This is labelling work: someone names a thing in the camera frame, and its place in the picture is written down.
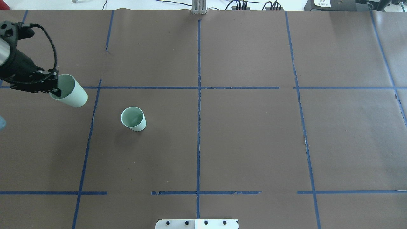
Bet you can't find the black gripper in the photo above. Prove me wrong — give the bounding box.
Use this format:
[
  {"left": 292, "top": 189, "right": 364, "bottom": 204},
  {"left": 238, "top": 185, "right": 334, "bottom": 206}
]
[{"left": 0, "top": 49, "right": 62, "bottom": 98}]

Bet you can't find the pale green cup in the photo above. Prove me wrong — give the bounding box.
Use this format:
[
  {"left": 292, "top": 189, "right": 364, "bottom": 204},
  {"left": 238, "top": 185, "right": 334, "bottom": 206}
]
[
  {"left": 50, "top": 74, "right": 88, "bottom": 108},
  {"left": 121, "top": 106, "right": 147, "bottom": 132}
]

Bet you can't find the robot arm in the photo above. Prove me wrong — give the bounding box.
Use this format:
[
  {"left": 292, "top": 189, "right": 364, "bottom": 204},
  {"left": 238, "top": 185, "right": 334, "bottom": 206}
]
[{"left": 1, "top": 39, "right": 62, "bottom": 97}]

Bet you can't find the usb hub with orange plugs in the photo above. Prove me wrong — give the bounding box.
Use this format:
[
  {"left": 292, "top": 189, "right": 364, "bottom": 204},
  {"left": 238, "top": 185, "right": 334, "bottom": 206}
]
[{"left": 231, "top": 1, "right": 250, "bottom": 11}]

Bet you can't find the black computer box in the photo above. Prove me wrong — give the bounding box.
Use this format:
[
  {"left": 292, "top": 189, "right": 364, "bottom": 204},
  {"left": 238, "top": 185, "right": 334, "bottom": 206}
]
[{"left": 304, "top": 0, "right": 357, "bottom": 12}]

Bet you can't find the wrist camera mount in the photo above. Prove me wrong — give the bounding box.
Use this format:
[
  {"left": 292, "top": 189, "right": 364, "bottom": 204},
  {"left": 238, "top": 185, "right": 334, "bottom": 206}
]
[{"left": 0, "top": 21, "right": 35, "bottom": 40}]

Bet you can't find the aluminium frame post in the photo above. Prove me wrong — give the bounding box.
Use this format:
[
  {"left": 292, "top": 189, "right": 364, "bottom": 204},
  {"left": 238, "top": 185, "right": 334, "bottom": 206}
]
[{"left": 191, "top": 0, "right": 208, "bottom": 15}]

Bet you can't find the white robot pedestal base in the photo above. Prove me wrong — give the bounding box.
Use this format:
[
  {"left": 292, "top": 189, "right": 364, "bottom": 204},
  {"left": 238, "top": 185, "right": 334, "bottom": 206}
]
[{"left": 155, "top": 219, "right": 239, "bottom": 229}]

